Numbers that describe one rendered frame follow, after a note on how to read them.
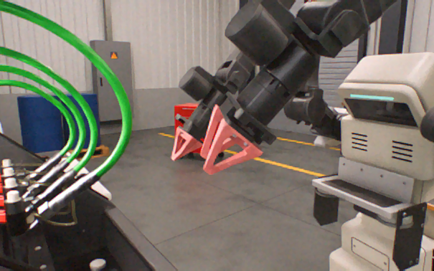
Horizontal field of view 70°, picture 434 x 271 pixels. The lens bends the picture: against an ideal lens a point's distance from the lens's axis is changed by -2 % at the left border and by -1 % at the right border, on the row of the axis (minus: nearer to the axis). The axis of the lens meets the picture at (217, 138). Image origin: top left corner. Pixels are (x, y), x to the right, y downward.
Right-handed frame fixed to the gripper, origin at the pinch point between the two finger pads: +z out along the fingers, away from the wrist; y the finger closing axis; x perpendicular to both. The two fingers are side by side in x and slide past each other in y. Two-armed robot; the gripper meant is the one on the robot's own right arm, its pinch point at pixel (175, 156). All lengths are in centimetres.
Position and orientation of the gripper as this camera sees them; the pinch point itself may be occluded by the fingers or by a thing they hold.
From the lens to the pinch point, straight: 79.9
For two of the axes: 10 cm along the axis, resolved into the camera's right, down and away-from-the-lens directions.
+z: -5.7, 8.1, -0.9
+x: 6.4, 3.8, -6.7
